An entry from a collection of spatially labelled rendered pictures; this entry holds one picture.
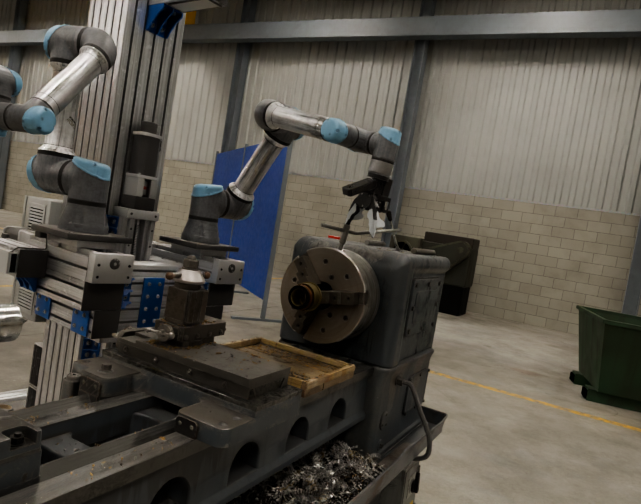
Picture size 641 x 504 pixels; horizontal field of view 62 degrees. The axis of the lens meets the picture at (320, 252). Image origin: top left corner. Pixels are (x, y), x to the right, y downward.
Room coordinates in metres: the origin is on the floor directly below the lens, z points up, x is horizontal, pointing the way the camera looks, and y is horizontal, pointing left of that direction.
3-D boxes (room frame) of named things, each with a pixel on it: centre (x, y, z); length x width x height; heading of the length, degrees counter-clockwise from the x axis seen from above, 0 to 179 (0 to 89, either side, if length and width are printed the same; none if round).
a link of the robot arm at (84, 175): (1.73, 0.77, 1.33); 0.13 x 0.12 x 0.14; 76
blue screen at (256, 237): (8.47, 1.40, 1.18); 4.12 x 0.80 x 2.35; 24
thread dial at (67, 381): (1.18, 0.50, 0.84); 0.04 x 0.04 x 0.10; 62
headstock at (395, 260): (2.14, -0.22, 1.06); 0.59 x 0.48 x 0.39; 152
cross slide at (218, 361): (1.26, 0.25, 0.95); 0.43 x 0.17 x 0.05; 62
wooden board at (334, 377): (1.56, 0.07, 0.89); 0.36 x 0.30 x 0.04; 62
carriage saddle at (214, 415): (1.21, 0.26, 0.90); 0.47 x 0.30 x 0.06; 62
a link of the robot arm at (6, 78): (1.51, 0.96, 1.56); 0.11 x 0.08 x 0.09; 166
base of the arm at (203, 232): (2.13, 0.48, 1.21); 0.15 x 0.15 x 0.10
